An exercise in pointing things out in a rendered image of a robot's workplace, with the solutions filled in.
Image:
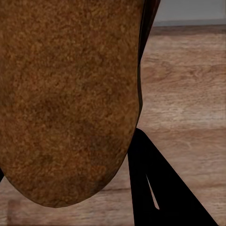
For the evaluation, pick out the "sandal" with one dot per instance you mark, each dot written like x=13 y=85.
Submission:
x=70 y=93

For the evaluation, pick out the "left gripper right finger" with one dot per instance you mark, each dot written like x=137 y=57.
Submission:
x=178 y=205

